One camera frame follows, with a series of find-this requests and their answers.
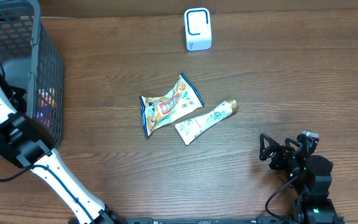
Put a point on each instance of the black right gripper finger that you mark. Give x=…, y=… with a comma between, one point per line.
x=268, y=147
x=296, y=146

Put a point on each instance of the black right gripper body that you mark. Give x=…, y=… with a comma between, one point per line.
x=283, y=162

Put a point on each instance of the white tube with gold cap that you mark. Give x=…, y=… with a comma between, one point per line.
x=192, y=128

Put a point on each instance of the cream snack bag blue edges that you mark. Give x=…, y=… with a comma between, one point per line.
x=180, y=101

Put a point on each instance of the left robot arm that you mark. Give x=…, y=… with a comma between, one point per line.
x=29, y=146

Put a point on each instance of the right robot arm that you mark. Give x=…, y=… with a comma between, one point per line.
x=308, y=174

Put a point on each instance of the orange item in basket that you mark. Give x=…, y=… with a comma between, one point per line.
x=47, y=104

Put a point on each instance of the white barcode scanner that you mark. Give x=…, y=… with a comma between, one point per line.
x=198, y=33

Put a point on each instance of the grey plastic shopping basket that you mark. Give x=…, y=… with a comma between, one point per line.
x=30, y=61

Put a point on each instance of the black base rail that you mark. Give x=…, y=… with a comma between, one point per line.
x=194, y=220

